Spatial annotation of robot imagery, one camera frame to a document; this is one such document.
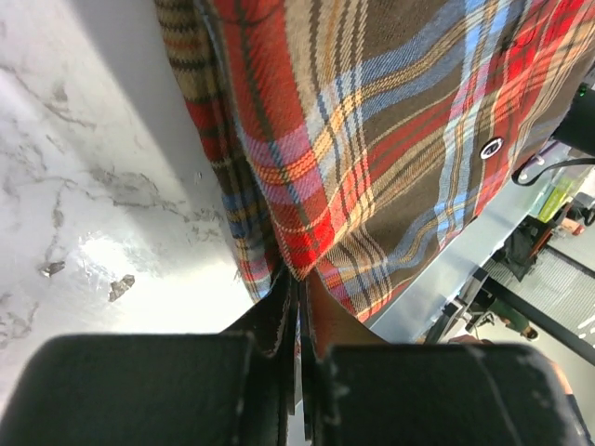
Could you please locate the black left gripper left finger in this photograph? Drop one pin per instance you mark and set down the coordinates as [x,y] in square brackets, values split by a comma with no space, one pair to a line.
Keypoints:
[231,388]

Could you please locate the plaid long sleeve shirt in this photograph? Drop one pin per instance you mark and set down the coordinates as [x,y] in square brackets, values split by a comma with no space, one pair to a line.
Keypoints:
[354,140]

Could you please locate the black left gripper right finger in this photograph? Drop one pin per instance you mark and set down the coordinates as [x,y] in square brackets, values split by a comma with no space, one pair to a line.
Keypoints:
[359,389]

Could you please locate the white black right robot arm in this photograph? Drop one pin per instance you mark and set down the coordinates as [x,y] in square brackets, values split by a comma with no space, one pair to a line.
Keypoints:
[576,130]

